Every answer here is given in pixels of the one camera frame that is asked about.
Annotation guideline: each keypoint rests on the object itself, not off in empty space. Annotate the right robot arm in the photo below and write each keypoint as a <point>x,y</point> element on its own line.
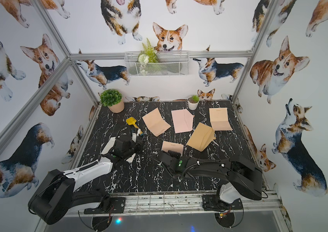
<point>241,173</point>

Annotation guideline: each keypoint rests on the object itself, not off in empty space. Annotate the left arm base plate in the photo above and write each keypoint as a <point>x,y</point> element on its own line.
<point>114,205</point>

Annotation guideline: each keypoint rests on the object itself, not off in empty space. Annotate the fern and white flower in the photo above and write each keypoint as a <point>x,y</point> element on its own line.
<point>148,60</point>

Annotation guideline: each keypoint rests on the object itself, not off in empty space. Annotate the white envelope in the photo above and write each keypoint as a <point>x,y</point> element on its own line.
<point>108,145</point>

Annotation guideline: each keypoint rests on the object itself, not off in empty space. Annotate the green plant in terracotta pot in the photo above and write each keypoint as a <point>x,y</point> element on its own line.
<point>113,100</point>

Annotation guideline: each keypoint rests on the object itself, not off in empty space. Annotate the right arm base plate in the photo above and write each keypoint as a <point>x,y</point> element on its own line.
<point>214,203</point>

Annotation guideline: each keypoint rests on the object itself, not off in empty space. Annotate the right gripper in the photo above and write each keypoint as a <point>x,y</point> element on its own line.
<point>171,153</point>

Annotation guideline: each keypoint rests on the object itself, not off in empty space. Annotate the yellow toy shovel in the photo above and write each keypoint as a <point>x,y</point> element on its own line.
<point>132,122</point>

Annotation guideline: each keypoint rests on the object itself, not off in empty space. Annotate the pink envelope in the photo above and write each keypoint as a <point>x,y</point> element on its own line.
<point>182,120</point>

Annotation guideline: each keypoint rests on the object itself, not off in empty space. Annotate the brown kraft envelope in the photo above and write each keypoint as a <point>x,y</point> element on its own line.
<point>202,136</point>

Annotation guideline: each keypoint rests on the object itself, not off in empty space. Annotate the white wire wall basket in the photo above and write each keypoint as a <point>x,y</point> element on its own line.
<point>165,64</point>

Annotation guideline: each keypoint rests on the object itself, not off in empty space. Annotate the small plant in white pot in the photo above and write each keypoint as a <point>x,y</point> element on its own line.
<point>193,102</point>

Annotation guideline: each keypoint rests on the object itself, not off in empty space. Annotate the pink lined letter paper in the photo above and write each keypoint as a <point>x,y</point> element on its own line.
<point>155,123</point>

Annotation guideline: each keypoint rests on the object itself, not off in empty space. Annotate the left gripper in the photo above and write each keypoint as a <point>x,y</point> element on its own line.
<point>129,139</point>

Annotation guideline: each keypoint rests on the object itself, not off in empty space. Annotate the cream letter paper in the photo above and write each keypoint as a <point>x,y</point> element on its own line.
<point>219,119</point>

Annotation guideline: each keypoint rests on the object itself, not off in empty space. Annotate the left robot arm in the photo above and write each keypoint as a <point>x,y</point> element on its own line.
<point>59,192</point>

